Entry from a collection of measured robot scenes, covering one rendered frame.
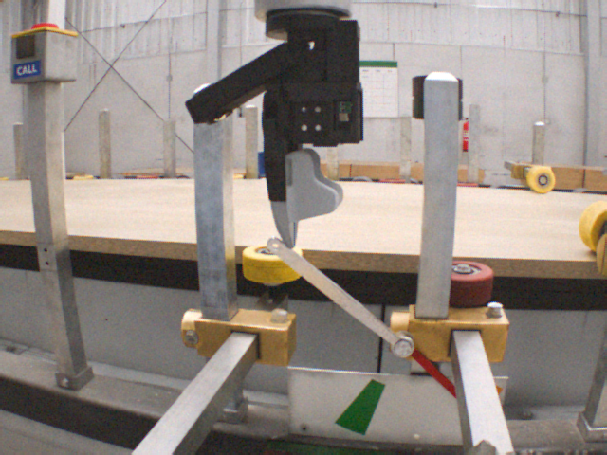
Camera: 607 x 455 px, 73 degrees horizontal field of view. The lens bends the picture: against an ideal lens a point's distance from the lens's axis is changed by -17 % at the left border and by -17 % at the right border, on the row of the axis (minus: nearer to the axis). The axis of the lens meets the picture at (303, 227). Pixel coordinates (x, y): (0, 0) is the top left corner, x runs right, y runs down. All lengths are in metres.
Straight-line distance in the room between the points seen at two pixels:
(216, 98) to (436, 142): 0.22
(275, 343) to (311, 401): 0.09
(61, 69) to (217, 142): 0.26
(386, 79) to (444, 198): 7.19
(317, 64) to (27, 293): 0.83
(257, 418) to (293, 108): 0.41
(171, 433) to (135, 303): 0.53
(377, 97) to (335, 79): 7.23
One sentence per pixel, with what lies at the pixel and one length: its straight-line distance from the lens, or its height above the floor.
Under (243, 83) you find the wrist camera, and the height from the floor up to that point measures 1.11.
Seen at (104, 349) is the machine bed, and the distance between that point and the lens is 1.00.
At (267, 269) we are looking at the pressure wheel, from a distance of 0.63.
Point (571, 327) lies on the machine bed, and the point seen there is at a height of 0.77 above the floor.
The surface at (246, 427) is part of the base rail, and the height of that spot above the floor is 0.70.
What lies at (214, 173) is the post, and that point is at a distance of 0.54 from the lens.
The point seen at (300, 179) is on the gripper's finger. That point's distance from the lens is 0.43.
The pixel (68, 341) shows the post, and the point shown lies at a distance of 0.74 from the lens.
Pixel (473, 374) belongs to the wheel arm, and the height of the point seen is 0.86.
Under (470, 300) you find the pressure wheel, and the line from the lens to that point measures 0.58.
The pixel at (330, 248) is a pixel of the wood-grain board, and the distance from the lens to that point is 0.70.
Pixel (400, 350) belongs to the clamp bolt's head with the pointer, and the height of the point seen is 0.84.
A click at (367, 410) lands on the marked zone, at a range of 0.59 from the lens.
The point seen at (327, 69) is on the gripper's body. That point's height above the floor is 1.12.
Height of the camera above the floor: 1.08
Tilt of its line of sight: 12 degrees down
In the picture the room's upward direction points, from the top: straight up
